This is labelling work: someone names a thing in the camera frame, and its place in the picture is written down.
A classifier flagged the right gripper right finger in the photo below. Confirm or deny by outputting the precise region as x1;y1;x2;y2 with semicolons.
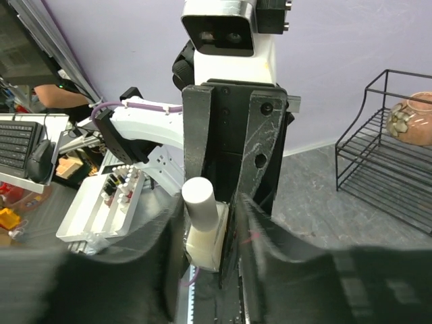
235;194;431;323

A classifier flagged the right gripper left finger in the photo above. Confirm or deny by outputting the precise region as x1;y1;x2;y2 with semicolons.
1;198;184;323

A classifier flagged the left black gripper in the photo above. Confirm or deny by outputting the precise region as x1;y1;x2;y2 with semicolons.
182;80;294;214

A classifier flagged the white nail polish bottle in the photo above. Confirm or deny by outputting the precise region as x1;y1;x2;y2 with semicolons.
184;202;229;272

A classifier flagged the white nail polish cap brush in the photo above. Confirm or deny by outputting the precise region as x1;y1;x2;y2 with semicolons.
182;177;219;232

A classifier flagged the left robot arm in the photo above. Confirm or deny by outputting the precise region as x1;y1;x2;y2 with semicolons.
93;34;296;213

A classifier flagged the person's forearm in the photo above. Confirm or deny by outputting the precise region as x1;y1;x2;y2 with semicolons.
34;84;88;109

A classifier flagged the white tray of polish bottles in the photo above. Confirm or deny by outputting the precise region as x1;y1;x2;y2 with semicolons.
56;165;147;242

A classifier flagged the black computer mouse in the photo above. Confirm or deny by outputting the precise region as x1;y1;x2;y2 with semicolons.
26;139;55;184

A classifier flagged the black computer keyboard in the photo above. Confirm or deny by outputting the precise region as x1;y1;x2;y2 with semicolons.
1;120;42;170

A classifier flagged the brown floral ceramic bowl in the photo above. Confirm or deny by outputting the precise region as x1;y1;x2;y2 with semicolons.
385;92;431;146

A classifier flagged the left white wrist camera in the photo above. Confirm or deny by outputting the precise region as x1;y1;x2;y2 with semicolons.
181;0;292;85

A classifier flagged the blue slotted cable duct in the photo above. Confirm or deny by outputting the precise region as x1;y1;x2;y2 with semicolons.
185;265;200;324

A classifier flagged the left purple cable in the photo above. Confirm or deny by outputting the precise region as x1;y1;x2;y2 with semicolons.
90;101;183;126

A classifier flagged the black wire dish rack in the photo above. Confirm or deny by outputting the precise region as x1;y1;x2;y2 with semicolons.
335;69;431;235

